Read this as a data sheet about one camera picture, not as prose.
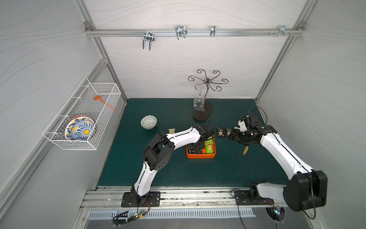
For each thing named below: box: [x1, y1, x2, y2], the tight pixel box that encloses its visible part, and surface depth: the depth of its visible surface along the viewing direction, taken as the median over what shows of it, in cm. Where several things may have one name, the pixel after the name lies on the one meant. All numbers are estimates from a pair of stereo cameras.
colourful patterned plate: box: [64, 114, 98, 141], surface depth 62 cm
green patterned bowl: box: [140, 114, 158, 130], surface depth 106 cm
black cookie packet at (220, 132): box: [215, 126, 225, 139], surface depth 100 cm
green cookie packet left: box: [204, 144, 214, 154], surface depth 92 cm
